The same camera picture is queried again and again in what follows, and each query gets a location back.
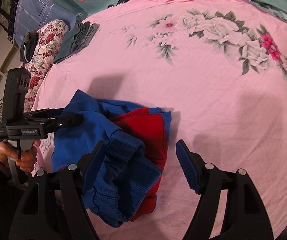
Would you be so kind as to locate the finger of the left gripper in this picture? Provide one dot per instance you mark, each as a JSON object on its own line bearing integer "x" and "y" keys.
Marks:
{"x": 44, "y": 113}
{"x": 63, "y": 121}

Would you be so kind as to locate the dark grey pouch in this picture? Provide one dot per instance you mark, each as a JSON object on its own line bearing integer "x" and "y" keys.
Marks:
{"x": 28, "y": 46}

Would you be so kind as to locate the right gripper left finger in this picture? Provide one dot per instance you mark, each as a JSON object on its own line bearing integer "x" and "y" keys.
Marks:
{"x": 52, "y": 205}

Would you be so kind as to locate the blue plaid pillow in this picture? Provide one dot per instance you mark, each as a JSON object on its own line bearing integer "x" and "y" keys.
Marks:
{"x": 34, "y": 14}

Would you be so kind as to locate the blue and red pants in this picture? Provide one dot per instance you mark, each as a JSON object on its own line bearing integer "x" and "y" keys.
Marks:
{"x": 136, "y": 146}

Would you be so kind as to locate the red floral rolled blanket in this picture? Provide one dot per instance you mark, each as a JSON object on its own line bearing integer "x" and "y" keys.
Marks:
{"x": 50, "y": 38}

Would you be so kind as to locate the folded dark green garment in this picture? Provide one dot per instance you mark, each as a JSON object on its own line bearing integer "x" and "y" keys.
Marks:
{"x": 76, "y": 40}

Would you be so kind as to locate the pink floral bed sheet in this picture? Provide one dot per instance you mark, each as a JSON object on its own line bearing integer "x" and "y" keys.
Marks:
{"x": 219, "y": 66}

